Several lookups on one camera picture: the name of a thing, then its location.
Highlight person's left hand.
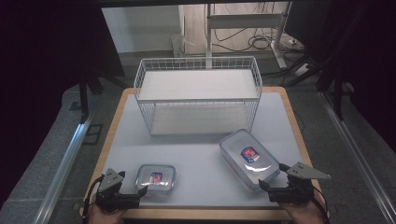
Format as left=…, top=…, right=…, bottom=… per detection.
left=86, top=203, right=129, bottom=224

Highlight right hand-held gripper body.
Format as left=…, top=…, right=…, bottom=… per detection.
left=267, top=161, right=332, bottom=206

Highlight white table mat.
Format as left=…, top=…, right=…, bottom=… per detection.
left=88, top=91, right=313, bottom=210

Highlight white wire shelf rack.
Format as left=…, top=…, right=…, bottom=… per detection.
left=133, top=55, right=263, bottom=137

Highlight white power strip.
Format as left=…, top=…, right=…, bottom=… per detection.
left=293, top=63, right=311, bottom=77

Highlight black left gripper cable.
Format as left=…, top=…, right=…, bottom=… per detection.
left=80, top=175, right=106, bottom=224

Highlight person's right hand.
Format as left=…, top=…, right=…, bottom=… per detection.
left=277, top=200, right=327, bottom=224

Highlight black floor cables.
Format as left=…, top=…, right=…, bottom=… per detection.
left=212, top=27, right=305, bottom=54

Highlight large clear food container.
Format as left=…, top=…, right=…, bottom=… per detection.
left=219, top=128, right=281, bottom=192

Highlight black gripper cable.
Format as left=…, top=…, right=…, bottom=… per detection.
left=311, top=186, right=332, bottom=224
left=80, top=175, right=106, bottom=224

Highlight small clear food container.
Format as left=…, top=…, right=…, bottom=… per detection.
left=134, top=163, right=177, bottom=196

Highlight aluminium floor rail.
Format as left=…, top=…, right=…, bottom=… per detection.
left=319, top=91, right=396, bottom=224
left=32, top=119, right=92, bottom=224

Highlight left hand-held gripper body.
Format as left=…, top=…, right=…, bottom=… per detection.
left=94, top=167, right=141, bottom=215

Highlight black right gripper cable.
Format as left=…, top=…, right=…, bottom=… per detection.
left=311, top=186, right=332, bottom=224

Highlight white metal stand frame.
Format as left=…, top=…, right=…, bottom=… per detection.
left=204, top=2, right=292, bottom=70

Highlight black metal stand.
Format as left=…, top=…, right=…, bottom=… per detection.
left=77, top=70, right=105, bottom=123
left=317, top=61, right=354, bottom=121

